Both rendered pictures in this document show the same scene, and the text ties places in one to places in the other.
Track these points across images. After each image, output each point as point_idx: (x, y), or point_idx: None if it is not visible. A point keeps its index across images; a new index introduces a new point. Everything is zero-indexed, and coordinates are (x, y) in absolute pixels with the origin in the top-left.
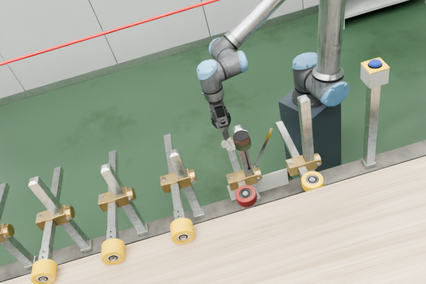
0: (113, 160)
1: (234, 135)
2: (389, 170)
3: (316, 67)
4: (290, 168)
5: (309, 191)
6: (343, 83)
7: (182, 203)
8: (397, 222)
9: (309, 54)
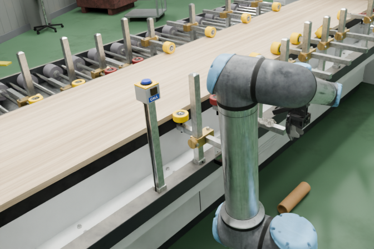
0: (319, 71)
1: None
2: (131, 132)
3: (259, 204)
4: (205, 127)
5: (178, 109)
6: (215, 213)
7: (367, 248)
8: (120, 113)
9: (298, 238)
